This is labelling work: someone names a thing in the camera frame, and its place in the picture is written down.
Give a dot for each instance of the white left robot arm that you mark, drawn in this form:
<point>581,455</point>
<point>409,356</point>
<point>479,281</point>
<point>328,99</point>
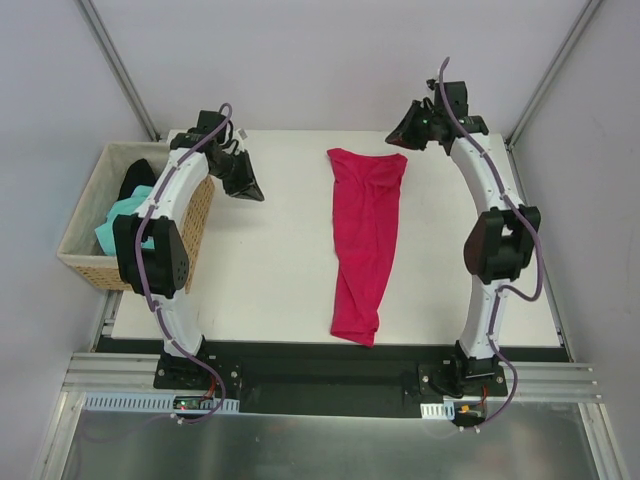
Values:
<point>151,254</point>

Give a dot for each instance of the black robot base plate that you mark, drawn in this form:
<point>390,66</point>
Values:
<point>386,381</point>

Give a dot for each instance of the aluminium frame post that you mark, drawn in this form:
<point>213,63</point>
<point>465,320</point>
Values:
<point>569,43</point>
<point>114,61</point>

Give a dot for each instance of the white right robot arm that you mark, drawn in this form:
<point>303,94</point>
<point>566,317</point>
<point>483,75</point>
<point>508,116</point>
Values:
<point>500,252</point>

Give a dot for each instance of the left white cable duct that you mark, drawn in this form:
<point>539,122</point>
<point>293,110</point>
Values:
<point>158,403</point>

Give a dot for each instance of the right aluminium frame post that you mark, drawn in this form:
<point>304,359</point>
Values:
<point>569,43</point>

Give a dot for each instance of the pink t shirt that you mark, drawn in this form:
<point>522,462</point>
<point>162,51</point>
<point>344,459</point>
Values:
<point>365,215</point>

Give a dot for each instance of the wicker laundry basket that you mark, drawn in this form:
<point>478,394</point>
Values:
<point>79,248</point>

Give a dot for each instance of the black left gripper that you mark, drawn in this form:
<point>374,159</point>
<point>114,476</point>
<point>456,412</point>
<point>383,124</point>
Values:
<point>236,170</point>

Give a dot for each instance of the left aluminium frame post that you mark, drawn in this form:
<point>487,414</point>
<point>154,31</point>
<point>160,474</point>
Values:
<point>114,61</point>

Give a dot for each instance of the right white cable duct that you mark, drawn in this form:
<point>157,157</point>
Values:
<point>438,411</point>

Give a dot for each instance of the white cable duct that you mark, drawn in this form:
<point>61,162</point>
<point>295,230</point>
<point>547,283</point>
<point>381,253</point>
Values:
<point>438,411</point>
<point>158,403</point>

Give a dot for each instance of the black t shirt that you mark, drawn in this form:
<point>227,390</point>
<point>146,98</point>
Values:
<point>139,173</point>

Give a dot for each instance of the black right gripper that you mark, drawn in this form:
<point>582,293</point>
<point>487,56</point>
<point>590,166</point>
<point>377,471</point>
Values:
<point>417,126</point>

